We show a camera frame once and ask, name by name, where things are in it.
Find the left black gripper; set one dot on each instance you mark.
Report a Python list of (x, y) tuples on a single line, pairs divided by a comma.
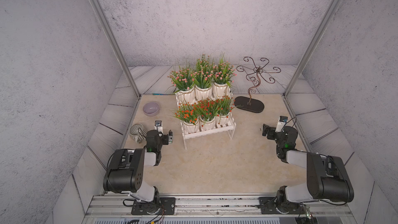
[(165, 138)]

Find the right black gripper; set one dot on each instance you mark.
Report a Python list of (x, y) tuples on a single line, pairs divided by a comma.
[(266, 130)]

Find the orange flower potted plant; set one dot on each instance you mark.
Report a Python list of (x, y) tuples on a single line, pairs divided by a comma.
[(189, 116)]

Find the white wooden slatted rack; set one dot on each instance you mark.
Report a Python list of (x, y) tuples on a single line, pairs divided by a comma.
[(229, 127)]

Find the red flower potted plant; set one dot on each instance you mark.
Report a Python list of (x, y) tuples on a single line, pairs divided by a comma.
[(224, 109)]

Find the pink flower potted plant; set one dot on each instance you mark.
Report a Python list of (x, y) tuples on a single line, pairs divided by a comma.
[(202, 75), (183, 80), (223, 73)]

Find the pink flower potted plant front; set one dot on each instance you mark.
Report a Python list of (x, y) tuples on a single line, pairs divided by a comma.
[(202, 75)]

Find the pink flower potted plant back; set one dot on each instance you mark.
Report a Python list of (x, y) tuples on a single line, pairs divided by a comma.
[(223, 73)]

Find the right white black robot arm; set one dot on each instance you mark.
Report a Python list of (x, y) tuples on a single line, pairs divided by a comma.
[(326, 177)]

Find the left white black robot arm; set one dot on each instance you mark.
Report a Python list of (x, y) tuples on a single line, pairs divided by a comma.
[(125, 175)]

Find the striped grey ceramic mug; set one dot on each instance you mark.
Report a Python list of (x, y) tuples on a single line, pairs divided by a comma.
[(138, 133)]

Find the purple ceramic bowl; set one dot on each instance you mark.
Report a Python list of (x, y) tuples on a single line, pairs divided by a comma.
[(151, 109)]

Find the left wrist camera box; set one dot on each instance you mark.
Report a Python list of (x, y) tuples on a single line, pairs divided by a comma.
[(158, 126)]

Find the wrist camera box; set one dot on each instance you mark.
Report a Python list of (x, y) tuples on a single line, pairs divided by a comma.
[(158, 126), (281, 123)]

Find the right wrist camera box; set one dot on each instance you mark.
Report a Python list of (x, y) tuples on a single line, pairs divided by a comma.
[(281, 123)]

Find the bronze wire scroll stand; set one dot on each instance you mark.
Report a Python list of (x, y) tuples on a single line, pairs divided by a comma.
[(258, 75)]

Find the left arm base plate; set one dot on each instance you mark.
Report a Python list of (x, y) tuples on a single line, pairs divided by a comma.
[(162, 206)]

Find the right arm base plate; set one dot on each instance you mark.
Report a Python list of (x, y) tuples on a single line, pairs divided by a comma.
[(274, 205)]

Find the aluminium front rail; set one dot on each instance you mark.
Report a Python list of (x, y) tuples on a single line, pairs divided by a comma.
[(213, 209)]

